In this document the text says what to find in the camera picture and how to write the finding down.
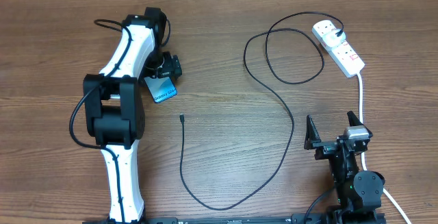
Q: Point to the white USB charger adapter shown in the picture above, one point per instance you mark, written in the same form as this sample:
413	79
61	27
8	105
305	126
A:
333	39

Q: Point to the white power strip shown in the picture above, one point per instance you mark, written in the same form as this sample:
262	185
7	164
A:
343	55

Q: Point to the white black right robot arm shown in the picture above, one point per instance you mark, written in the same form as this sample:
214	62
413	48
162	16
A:
358	192

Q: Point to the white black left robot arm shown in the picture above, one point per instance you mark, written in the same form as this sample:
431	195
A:
112	100

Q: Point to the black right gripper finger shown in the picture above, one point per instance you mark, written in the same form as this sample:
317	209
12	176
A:
312	136
353	119

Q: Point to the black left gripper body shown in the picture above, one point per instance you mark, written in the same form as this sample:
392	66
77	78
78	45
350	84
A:
163	65

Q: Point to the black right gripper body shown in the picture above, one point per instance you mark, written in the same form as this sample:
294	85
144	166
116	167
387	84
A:
325	151

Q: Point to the blue Samsung Galaxy phone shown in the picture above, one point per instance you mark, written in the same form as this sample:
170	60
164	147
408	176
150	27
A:
161	89

